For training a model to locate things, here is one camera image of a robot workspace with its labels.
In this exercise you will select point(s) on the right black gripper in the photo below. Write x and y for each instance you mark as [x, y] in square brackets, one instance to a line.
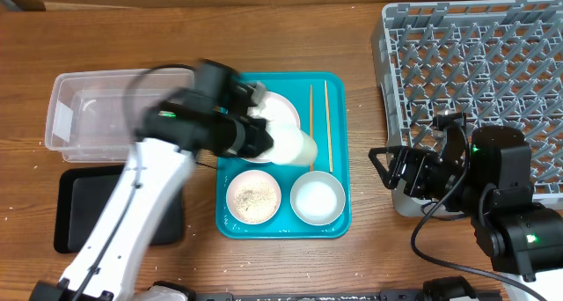
[415, 159]

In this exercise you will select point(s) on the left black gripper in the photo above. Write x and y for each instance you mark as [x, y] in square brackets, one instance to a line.
[259, 144]

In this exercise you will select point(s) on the cream white cup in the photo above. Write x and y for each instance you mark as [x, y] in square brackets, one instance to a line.
[291, 146]

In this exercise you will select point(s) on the small pink rice bowl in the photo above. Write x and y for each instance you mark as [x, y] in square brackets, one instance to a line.
[253, 197]

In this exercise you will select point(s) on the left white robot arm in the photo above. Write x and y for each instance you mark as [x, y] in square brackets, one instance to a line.
[166, 139]

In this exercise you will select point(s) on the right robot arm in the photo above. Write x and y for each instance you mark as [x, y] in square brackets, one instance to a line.
[485, 178]

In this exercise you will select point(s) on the grey dishwasher rack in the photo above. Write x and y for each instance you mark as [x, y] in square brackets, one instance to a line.
[497, 61]

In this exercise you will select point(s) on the crumpled white tissue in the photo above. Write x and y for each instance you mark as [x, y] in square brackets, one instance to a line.
[259, 107]

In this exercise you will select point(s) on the large pink plate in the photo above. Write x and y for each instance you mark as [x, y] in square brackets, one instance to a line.
[284, 113]

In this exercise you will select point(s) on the grey bowl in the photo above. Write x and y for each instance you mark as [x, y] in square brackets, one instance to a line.
[318, 198]

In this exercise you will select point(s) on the left wooden chopstick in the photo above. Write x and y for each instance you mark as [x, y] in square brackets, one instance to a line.
[311, 122]

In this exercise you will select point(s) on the wooden chopstick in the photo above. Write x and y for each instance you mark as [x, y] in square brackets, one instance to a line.
[328, 128]
[311, 122]

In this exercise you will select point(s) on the teal plastic tray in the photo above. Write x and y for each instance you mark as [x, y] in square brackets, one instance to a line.
[285, 224]

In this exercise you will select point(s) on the right wooden chopstick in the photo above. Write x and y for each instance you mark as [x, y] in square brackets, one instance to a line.
[328, 128]

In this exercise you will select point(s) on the clear plastic bin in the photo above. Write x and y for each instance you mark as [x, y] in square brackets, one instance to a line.
[85, 121]

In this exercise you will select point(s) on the black tray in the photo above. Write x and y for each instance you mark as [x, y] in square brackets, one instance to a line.
[82, 196]

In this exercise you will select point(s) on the black rail at table edge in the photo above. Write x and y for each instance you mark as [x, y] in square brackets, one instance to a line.
[448, 288]

